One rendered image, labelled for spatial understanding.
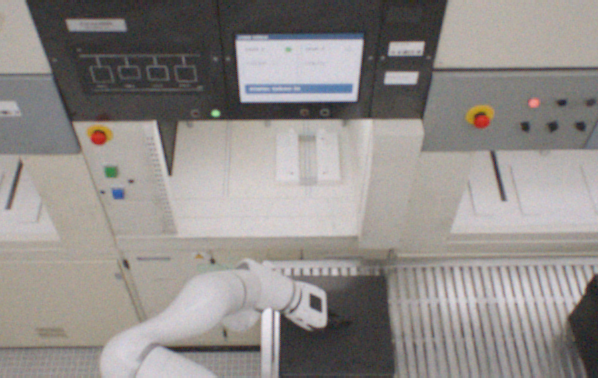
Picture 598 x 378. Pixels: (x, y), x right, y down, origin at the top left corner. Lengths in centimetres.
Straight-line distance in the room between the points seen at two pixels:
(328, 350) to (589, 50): 94
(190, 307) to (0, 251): 126
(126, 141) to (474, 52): 90
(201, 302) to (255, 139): 125
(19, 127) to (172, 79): 43
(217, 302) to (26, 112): 79
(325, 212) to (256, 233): 23
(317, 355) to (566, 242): 98
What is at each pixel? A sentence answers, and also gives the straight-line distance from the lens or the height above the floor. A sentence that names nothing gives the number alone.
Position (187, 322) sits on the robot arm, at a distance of 126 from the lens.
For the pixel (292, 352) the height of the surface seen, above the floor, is 106.
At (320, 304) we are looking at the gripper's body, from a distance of 175.
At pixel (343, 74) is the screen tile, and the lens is 166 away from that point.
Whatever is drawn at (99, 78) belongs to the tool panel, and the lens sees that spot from 171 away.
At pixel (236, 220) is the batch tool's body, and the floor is 87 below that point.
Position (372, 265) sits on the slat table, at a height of 76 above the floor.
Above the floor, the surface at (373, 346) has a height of 106.
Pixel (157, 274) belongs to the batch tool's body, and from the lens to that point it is 242.
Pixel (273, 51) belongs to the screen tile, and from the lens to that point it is 160.
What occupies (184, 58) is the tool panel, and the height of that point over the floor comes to 161.
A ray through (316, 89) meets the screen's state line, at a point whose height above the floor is 151.
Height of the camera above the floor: 270
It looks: 53 degrees down
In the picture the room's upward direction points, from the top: straight up
